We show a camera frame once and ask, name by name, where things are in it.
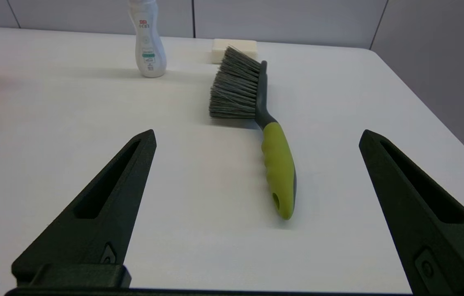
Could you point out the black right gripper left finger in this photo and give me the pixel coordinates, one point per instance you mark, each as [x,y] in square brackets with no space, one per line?
[129,185]

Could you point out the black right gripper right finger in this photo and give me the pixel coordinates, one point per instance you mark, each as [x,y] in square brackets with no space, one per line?
[421,230]

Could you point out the white plastic bottle grey cap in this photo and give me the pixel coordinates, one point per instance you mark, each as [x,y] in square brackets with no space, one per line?
[148,49]

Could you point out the white rectangular sponge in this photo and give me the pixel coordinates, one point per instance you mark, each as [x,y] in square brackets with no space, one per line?
[221,47]

